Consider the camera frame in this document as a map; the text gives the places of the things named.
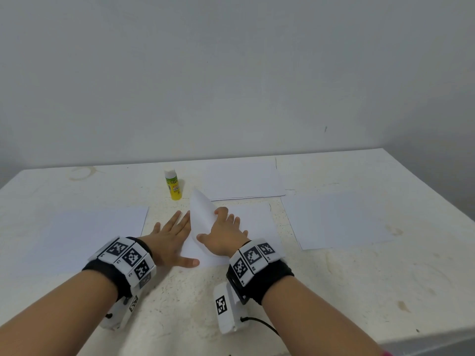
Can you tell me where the person's right hand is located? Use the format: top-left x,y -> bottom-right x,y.
196,207 -> 251,258

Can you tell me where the person's left hand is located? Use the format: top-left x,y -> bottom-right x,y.
139,210 -> 201,269

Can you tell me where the yellow glue stick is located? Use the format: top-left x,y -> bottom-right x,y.
164,169 -> 184,202

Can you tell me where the stack of white paper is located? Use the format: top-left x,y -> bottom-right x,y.
15,206 -> 149,277
281,190 -> 394,251

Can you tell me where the person's right forearm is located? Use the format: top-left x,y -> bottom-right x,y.
261,276 -> 383,356

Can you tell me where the person's left forearm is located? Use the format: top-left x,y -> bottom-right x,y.
0,270 -> 120,356

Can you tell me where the black marker wristband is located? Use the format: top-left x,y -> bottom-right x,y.
226,239 -> 295,306
82,235 -> 158,301

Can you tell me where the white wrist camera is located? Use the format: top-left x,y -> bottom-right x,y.
213,278 -> 249,335
100,289 -> 142,331

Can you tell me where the black cable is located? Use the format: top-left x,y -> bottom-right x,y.
241,315 -> 282,338

